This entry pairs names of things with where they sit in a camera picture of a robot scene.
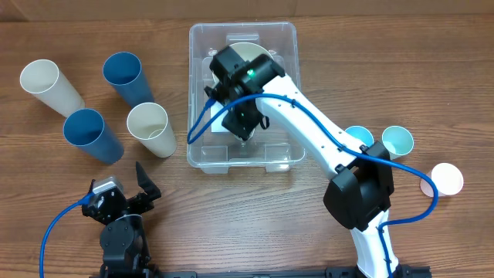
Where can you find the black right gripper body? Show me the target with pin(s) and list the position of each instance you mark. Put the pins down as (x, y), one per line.
(246, 118)

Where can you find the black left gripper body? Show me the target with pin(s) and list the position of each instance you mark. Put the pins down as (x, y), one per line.
(140, 202)

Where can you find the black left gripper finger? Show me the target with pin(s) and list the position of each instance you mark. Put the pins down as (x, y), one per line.
(151, 190)
(90, 191)

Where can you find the cream bowl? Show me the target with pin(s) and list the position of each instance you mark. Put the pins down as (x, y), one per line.
(248, 51)

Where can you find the pink small cup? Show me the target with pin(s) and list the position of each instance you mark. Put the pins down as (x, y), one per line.
(447, 178)

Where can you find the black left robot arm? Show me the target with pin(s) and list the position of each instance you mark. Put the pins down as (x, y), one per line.
(123, 241)

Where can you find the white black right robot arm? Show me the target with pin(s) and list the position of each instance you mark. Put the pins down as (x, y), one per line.
(358, 195)

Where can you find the white label in container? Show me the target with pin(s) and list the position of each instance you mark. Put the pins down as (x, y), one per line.
(216, 126)

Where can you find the clear plastic storage container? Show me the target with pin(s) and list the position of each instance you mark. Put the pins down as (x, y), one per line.
(273, 148)

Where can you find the cream tall cup near container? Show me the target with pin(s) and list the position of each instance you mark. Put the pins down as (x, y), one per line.
(148, 122)

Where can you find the blue tall cup front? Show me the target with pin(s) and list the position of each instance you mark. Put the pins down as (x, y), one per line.
(87, 130)

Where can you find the blue tall cup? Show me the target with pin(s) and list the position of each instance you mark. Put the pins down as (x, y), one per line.
(125, 73)
(87, 130)

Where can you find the blue tall cup rear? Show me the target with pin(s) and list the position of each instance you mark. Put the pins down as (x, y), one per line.
(125, 73)

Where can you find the light blue small cup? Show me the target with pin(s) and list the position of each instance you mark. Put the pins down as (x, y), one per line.
(361, 133)

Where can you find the cream tall cup far left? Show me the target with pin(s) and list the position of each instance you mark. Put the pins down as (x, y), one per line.
(44, 80)

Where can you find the mint green small cup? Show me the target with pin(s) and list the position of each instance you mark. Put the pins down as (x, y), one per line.
(398, 141)

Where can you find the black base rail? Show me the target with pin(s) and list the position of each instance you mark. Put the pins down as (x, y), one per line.
(329, 272)

